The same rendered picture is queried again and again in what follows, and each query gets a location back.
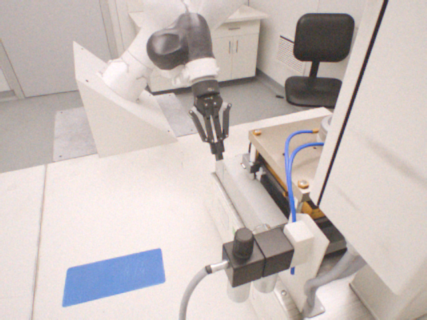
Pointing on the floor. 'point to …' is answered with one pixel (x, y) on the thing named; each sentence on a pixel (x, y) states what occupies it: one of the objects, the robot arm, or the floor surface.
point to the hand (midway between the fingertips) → (218, 153)
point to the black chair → (317, 53)
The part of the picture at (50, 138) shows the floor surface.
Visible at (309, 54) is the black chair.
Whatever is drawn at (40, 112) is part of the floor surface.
